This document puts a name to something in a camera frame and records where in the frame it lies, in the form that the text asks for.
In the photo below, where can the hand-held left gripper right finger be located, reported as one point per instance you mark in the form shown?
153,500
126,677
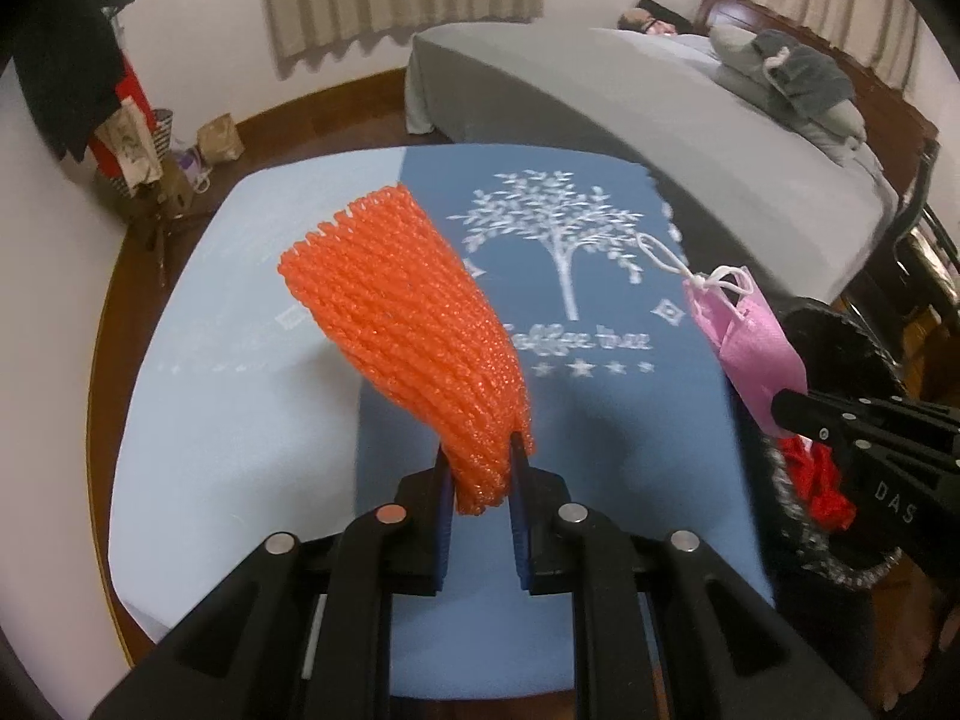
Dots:
519,540

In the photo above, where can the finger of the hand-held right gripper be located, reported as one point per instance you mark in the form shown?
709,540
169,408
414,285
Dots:
862,414
892,495

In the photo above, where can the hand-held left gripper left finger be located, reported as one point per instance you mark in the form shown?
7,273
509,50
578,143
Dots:
444,532

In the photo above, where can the red wrapper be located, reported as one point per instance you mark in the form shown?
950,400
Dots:
817,480

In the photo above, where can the black mesh waste bin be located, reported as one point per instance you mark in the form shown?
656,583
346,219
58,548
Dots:
832,337

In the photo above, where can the pink face mask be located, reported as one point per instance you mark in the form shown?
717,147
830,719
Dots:
750,345

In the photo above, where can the orange foam net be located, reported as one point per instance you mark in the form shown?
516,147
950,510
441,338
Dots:
405,315

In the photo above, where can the blue tree print tablecloth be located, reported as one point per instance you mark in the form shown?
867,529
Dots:
600,427

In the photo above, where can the black metal chair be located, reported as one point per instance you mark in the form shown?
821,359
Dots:
911,202

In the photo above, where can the light blue tablecloth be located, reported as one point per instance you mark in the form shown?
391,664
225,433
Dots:
225,390

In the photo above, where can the wooden headboard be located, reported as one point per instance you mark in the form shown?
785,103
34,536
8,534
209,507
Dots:
892,101

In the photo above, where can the dark grey plush toy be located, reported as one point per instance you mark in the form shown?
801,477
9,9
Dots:
810,75

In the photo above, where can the light grey pillow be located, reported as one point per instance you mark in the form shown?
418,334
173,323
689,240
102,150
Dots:
739,64

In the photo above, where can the bed with grey sheet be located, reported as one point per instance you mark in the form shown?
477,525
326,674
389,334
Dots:
600,90

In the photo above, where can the brown paper bag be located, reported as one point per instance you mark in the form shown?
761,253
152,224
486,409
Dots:
220,141

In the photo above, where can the striped bag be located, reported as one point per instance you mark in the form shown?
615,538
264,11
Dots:
163,135

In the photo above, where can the cream tote bag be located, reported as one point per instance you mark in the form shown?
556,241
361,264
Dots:
127,142

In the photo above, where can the red bag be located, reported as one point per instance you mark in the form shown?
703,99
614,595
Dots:
133,86

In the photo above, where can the black clothes on coat rack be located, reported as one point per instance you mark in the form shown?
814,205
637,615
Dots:
67,52

